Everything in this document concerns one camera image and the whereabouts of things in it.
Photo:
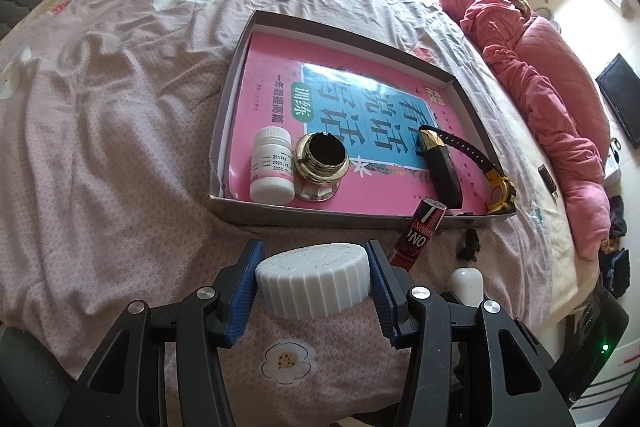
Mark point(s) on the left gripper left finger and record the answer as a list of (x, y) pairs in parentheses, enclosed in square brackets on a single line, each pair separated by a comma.
[(123, 384)]

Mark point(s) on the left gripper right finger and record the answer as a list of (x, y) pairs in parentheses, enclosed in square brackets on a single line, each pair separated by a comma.
[(468, 366)]

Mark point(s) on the white earbuds case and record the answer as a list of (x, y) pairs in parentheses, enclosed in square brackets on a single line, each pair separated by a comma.
[(467, 284)]

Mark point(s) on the black hair claw clip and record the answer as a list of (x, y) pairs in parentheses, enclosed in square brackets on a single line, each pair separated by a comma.
[(471, 247)]

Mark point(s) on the red and black lighter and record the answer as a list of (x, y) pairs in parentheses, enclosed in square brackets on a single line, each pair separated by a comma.
[(423, 224)]

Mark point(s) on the white ribbed bottle cap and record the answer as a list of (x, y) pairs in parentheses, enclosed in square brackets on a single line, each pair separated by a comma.
[(313, 282)]

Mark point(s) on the black and yellow wristwatch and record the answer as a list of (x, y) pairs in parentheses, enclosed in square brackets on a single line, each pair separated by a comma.
[(502, 192)]

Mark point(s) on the black and gold lighter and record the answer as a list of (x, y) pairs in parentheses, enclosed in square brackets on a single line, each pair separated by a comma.
[(441, 168)]

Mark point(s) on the small white pill bottle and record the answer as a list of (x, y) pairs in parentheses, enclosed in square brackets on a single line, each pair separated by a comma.
[(271, 167)]

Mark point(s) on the metal perfume bottle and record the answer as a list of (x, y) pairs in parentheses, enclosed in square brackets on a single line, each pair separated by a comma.
[(320, 163)]

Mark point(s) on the white TV cabinet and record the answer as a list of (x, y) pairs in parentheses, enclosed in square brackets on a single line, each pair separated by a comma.
[(612, 173)]

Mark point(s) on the pink quilted duvet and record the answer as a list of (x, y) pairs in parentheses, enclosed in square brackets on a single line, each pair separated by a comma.
[(495, 26)]

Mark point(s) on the grey cardboard box tray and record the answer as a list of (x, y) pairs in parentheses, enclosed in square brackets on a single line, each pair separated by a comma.
[(475, 188)]

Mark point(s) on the pink and blue book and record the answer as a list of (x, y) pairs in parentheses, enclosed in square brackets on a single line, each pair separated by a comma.
[(374, 109)]

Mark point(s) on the pink patterned bed sheet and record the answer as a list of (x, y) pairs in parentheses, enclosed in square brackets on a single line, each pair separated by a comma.
[(104, 149)]

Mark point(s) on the electric fan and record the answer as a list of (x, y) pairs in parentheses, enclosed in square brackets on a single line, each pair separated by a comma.
[(547, 14)]

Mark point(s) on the black wall television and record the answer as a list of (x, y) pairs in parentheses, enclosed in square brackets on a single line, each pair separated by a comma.
[(620, 86)]

